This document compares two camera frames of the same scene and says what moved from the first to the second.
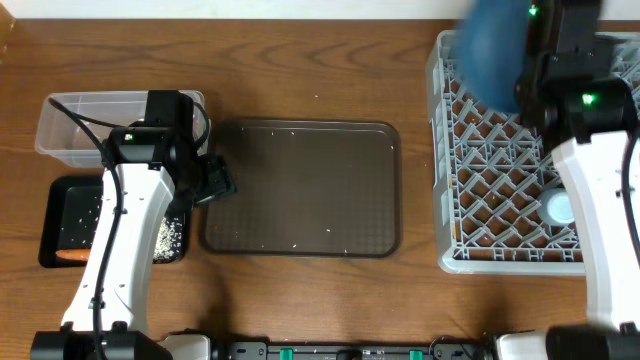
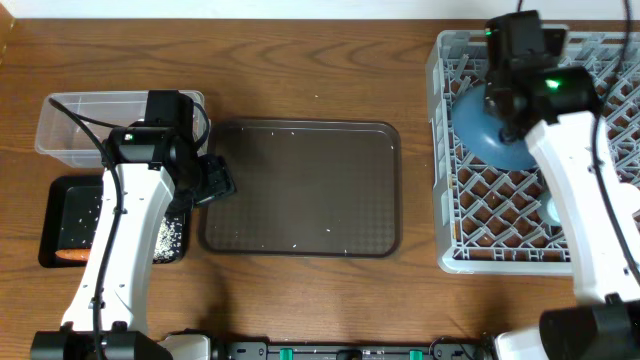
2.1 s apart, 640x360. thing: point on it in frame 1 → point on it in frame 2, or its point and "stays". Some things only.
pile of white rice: [171, 240] stays
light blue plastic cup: [555, 208] stays
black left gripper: [222, 183] stays
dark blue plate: [492, 50] → [479, 132]
